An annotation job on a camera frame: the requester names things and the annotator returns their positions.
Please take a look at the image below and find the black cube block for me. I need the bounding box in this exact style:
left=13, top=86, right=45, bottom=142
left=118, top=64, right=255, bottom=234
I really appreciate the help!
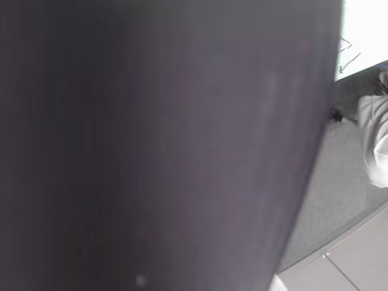
left=0, top=0, right=345, bottom=291

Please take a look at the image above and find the person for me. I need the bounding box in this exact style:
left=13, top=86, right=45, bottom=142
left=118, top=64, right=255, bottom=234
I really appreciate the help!
left=356, top=69, right=388, bottom=188

